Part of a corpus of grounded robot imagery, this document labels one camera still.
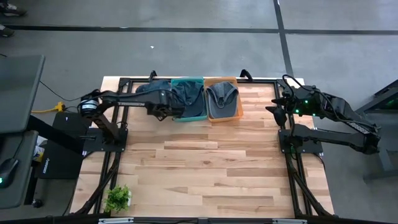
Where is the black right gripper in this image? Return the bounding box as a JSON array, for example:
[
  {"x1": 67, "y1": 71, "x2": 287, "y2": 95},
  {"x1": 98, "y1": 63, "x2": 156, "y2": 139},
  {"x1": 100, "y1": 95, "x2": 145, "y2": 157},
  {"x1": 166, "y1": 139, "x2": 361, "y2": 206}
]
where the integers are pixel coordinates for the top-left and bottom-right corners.
[{"x1": 265, "y1": 88, "x2": 313, "y2": 128}]

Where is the grey metal side table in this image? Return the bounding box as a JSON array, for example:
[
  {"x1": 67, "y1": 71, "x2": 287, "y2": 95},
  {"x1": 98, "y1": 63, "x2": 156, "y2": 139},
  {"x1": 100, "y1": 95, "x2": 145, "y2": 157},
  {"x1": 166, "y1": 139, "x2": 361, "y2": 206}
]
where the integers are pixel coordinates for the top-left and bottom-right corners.
[{"x1": 354, "y1": 79, "x2": 398, "y2": 181}]

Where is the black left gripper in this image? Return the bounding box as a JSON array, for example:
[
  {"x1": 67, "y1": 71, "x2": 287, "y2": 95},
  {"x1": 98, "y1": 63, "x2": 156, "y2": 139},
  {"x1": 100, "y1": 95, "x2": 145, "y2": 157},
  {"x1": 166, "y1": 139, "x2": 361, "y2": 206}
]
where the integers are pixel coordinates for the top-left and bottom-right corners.
[{"x1": 145, "y1": 92, "x2": 187, "y2": 123}]

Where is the dark grey desk panel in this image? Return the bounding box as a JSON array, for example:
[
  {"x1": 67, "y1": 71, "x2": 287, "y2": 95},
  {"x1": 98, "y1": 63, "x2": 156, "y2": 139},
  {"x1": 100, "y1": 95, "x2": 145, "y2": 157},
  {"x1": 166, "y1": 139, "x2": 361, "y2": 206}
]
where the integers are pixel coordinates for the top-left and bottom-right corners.
[{"x1": 0, "y1": 55, "x2": 46, "y2": 134}]

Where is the black box white lettering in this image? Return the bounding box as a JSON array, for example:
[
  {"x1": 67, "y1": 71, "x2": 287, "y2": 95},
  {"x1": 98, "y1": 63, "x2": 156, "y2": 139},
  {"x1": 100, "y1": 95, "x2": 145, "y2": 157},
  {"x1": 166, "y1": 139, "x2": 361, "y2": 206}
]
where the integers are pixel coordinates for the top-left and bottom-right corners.
[{"x1": 35, "y1": 144, "x2": 84, "y2": 180}]

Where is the teal translucent plastic bin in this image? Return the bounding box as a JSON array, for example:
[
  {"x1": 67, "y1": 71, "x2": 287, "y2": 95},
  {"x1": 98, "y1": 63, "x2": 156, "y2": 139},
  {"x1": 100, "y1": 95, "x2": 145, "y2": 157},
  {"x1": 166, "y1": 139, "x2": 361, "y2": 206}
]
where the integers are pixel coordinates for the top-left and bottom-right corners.
[{"x1": 170, "y1": 77, "x2": 208, "y2": 123}]

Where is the grey baseball cap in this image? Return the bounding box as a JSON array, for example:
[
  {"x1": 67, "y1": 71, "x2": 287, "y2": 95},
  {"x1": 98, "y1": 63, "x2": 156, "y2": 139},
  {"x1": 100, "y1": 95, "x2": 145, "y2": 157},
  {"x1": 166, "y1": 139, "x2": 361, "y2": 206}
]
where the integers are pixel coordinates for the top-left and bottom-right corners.
[{"x1": 206, "y1": 81, "x2": 239, "y2": 119}]

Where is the thin black floor cable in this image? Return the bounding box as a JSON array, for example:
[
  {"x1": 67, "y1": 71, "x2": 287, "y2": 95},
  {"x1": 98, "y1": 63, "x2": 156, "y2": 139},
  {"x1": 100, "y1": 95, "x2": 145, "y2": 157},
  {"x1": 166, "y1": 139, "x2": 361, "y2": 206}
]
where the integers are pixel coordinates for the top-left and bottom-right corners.
[{"x1": 39, "y1": 80, "x2": 94, "y2": 102}]

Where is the yellow extension cord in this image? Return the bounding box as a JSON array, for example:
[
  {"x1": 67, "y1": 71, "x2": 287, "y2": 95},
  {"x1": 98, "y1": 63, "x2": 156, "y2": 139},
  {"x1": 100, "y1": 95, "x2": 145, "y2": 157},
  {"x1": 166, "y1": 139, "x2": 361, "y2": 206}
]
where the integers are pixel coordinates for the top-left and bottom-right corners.
[{"x1": 30, "y1": 101, "x2": 67, "y2": 114}]

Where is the orange translucent plastic bin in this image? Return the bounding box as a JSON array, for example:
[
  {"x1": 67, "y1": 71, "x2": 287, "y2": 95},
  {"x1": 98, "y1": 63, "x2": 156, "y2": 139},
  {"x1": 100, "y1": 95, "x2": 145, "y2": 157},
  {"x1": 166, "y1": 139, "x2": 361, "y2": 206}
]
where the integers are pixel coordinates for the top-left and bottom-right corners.
[{"x1": 203, "y1": 76, "x2": 244, "y2": 123}]

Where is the dark blue baseball cap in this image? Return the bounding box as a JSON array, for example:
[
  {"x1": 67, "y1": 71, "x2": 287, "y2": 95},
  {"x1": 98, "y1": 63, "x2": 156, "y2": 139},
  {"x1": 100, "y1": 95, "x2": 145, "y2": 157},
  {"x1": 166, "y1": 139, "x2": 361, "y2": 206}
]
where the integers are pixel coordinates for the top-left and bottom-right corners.
[
  {"x1": 172, "y1": 80, "x2": 206, "y2": 118},
  {"x1": 136, "y1": 79, "x2": 172, "y2": 95}
]

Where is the silver metal bracket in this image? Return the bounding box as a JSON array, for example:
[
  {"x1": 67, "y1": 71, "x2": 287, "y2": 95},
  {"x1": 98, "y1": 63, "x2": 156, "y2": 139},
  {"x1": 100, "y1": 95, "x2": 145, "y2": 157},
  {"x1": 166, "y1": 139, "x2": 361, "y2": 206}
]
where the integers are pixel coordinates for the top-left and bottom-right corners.
[
  {"x1": 272, "y1": 218, "x2": 308, "y2": 224},
  {"x1": 98, "y1": 217, "x2": 134, "y2": 224}
]

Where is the black controller box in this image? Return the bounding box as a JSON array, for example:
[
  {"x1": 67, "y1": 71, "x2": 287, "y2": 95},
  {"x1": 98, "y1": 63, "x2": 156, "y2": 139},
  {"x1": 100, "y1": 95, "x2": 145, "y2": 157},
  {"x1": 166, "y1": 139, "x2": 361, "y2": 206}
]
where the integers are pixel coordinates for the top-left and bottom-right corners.
[{"x1": 51, "y1": 111, "x2": 95, "y2": 142}]

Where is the small green potted plant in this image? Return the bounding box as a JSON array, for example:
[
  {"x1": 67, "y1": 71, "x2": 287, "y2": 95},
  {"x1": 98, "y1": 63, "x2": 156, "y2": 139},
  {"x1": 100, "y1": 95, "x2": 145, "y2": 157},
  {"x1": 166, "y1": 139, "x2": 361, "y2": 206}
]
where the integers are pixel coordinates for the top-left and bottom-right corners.
[{"x1": 104, "y1": 185, "x2": 132, "y2": 214}]

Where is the grey desk surface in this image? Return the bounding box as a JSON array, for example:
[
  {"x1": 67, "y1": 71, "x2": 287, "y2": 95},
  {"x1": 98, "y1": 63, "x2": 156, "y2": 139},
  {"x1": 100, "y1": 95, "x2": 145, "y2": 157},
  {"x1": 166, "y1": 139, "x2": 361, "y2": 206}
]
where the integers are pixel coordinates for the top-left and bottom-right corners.
[{"x1": 0, "y1": 130, "x2": 39, "y2": 210}]

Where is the person's shoe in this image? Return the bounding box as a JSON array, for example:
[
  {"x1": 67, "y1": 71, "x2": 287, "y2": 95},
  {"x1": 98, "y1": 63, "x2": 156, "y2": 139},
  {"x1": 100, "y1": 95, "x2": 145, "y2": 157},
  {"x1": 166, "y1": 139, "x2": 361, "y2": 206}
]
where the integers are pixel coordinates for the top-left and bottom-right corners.
[
  {"x1": 0, "y1": 1, "x2": 28, "y2": 17},
  {"x1": 0, "y1": 24, "x2": 15, "y2": 38}
]

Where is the black computer mouse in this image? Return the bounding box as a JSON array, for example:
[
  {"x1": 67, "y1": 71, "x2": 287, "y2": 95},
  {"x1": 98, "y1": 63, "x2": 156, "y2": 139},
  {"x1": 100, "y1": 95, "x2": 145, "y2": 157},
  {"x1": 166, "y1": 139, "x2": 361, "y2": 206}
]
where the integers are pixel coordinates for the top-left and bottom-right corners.
[{"x1": 0, "y1": 157, "x2": 20, "y2": 189}]

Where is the black aluminium rig frame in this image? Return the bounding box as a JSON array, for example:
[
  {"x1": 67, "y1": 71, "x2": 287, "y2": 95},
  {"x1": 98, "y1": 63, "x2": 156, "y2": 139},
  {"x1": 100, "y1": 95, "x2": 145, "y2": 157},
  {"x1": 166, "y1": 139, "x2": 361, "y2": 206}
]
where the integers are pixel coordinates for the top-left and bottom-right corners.
[{"x1": 74, "y1": 76, "x2": 335, "y2": 218}]

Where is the white paper packet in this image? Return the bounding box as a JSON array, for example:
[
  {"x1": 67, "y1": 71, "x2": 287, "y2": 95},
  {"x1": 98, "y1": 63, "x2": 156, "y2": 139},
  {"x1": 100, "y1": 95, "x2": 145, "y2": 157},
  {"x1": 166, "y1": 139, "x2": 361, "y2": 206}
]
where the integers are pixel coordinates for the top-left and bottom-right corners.
[{"x1": 32, "y1": 135, "x2": 46, "y2": 162}]

